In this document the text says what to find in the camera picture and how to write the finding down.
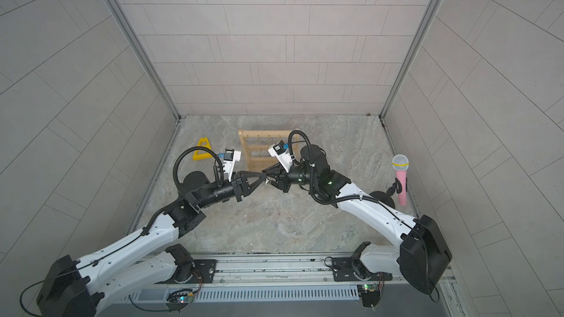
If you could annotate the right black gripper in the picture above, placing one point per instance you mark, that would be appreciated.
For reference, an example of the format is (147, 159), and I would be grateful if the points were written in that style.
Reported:
(285, 181)

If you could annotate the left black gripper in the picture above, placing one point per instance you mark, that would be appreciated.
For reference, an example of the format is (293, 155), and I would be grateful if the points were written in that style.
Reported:
(237, 188)

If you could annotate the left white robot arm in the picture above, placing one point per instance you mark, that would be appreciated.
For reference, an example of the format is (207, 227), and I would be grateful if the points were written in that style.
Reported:
(86, 286)

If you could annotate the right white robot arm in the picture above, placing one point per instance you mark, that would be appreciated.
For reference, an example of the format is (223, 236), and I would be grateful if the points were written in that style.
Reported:
(420, 253)

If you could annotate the wooden jewelry display stand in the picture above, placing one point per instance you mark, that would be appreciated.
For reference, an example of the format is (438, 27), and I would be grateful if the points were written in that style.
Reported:
(255, 146)

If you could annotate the yellow triangular plastic piece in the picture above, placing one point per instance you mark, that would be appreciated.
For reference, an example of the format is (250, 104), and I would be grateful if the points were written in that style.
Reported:
(199, 155)

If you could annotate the white ventilation grille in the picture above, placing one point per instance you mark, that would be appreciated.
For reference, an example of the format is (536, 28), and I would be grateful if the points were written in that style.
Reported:
(210, 294)

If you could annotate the pink toy microphone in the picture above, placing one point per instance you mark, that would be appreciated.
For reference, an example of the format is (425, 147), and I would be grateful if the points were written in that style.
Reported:
(401, 164)

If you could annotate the left green circuit board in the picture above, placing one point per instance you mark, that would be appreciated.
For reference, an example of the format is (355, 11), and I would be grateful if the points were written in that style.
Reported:
(178, 300)

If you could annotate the green circuit board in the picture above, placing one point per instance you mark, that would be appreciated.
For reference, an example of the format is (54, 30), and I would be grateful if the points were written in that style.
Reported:
(369, 295)
(178, 300)

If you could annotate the right green circuit board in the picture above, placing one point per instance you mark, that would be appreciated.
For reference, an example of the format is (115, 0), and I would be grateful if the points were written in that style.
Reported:
(369, 295)

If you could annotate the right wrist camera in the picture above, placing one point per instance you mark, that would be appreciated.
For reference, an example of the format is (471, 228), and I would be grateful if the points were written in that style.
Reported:
(281, 152)

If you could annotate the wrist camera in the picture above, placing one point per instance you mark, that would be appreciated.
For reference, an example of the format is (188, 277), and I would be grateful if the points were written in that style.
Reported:
(229, 158)
(281, 152)

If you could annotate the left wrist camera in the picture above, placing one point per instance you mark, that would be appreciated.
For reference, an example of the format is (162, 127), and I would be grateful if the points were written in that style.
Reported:
(229, 158)

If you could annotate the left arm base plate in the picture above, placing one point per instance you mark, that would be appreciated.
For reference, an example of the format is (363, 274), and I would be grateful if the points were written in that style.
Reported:
(201, 271)

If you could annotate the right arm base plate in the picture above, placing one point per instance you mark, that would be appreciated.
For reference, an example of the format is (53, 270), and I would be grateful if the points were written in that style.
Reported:
(352, 270)

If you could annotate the aluminium mounting rail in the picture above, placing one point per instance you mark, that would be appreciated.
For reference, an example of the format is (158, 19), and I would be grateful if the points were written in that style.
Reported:
(251, 270)

